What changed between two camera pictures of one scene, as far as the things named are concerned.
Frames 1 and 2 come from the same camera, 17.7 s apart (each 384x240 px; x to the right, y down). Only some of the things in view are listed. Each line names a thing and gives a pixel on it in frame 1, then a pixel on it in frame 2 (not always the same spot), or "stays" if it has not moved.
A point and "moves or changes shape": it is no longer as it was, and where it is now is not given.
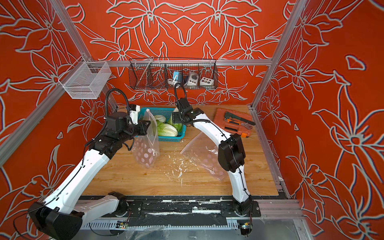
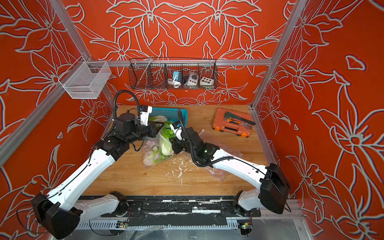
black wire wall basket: (172, 74) stays
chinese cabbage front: (164, 129) moves or changes shape
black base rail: (190, 211) stays
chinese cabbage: (178, 126) moves or changes shape
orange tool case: (234, 122) stays
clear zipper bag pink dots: (146, 147) moves or changes shape
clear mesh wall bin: (85, 80) stays
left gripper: (143, 126) to (153, 129)
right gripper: (175, 115) to (175, 145)
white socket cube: (206, 81) stays
